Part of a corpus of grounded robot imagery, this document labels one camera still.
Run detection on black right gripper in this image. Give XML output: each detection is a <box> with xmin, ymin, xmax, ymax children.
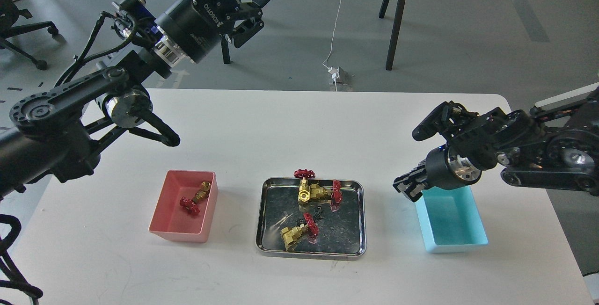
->
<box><xmin>392</xmin><ymin>146</ymin><xmax>482</xmax><ymax>203</ymax></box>

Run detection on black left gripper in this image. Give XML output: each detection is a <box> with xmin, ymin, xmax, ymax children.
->
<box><xmin>154</xmin><ymin>0</ymin><xmax>270</xmax><ymax>65</ymax></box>

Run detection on brass valve red handle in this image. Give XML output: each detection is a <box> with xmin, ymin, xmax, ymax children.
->
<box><xmin>280</xmin><ymin>212</ymin><xmax>320</xmax><ymax>252</ymax></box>
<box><xmin>309</xmin><ymin>180</ymin><xmax>343</xmax><ymax>212</ymax></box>
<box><xmin>179</xmin><ymin>181</ymin><xmax>211</xmax><ymax>216</ymax></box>
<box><xmin>293</xmin><ymin>169</ymin><xmax>316</xmax><ymax>205</ymax></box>

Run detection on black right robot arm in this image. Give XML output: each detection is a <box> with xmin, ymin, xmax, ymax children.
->
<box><xmin>392</xmin><ymin>89</ymin><xmax>599</xmax><ymax>202</ymax></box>

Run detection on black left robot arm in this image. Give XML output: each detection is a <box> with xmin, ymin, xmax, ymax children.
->
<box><xmin>0</xmin><ymin>0</ymin><xmax>270</xmax><ymax>197</ymax></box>

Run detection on blue plastic box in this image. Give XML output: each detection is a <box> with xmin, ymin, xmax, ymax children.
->
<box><xmin>415</xmin><ymin>186</ymin><xmax>489</xmax><ymax>254</ymax></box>

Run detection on small black gear centre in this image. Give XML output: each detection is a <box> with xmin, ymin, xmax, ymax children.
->
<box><xmin>313</xmin><ymin>205</ymin><xmax>323</xmax><ymax>220</ymax></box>

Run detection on pink plastic box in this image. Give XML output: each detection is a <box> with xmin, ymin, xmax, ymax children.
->
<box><xmin>148</xmin><ymin>169</ymin><xmax>219</xmax><ymax>242</ymax></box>

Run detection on black table legs left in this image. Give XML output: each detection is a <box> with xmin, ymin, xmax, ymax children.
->
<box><xmin>221</xmin><ymin>36</ymin><xmax>231</xmax><ymax>65</ymax></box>

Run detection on black table legs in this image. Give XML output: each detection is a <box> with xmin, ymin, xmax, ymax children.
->
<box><xmin>221</xmin><ymin>36</ymin><xmax>231</xmax><ymax>65</ymax></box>
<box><xmin>378</xmin><ymin>0</ymin><xmax>406</xmax><ymax>71</ymax></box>

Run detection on steel tray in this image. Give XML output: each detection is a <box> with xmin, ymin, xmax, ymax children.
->
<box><xmin>256</xmin><ymin>177</ymin><xmax>366</xmax><ymax>260</ymax></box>

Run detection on white power adapter on floor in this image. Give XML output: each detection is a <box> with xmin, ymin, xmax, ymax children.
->
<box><xmin>327</xmin><ymin>67</ymin><xmax>351</xmax><ymax>86</ymax></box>

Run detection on black table legs right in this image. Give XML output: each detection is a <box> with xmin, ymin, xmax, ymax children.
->
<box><xmin>378</xmin><ymin>0</ymin><xmax>406</xmax><ymax>71</ymax></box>

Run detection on black office chair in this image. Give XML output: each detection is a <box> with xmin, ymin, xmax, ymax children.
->
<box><xmin>0</xmin><ymin>0</ymin><xmax>63</xmax><ymax>70</ymax></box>

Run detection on white cable on floor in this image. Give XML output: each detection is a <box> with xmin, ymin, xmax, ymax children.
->
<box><xmin>322</xmin><ymin>0</ymin><xmax>349</xmax><ymax>91</ymax></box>

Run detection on brass valve upright red handle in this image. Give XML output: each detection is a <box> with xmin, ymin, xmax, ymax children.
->
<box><xmin>293</xmin><ymin>169</ymin><xmax>316</xmax><ymax>205</ymax></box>

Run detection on brass valve front red handle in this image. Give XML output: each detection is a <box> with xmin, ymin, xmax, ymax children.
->
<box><xmin>280</xmin><ymin>212</ymin><xmax>320</xmax><ymax>252</ymax></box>

